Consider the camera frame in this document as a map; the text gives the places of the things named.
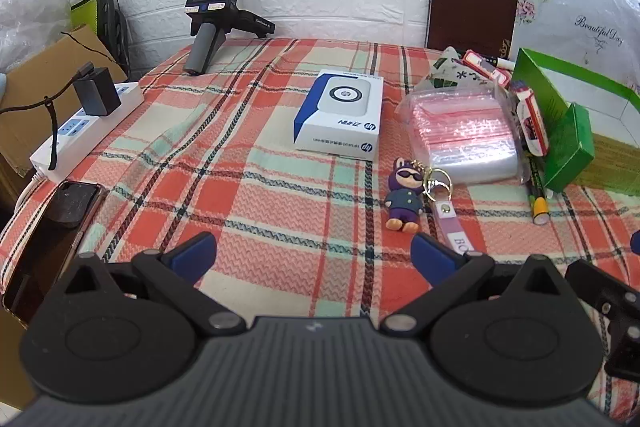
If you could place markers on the white power strip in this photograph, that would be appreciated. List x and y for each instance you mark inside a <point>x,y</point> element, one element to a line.
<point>65,142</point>

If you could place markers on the green and black folded chair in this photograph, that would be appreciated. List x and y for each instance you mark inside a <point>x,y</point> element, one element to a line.
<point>87,12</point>

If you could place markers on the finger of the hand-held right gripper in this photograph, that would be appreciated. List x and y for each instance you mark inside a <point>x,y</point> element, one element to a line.
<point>600,279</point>
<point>636,241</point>

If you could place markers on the white and blue product box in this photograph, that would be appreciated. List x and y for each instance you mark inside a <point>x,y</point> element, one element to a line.
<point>340,117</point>

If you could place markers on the black smartphone in clear case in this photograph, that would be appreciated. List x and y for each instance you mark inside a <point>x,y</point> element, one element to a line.
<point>45,257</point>

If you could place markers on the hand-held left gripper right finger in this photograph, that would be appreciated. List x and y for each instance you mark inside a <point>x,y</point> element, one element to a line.
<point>432,257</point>

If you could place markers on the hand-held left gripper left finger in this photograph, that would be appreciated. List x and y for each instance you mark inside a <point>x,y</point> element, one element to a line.
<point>192,253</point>

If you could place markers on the large green cardboard box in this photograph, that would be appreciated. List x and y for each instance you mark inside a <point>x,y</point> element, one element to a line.
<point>542,82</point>

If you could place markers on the red plaid blanket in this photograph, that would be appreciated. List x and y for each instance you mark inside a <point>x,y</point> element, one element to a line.
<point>280,207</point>

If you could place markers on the black plug-in charger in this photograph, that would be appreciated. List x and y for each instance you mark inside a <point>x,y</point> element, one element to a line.
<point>97,92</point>

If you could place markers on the stack of clear zip bags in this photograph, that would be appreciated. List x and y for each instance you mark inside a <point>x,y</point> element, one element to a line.
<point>465,142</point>

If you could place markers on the small green box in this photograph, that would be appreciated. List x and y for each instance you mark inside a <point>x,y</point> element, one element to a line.
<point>570,147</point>

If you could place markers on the floral pillow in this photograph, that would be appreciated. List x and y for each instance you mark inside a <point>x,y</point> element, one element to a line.
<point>575,22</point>

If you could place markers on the black marker with white cap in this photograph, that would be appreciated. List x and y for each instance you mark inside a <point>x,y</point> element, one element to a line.
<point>505,63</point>

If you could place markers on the black marker with yellow cap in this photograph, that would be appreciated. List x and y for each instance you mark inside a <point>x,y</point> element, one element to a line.
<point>540,207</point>

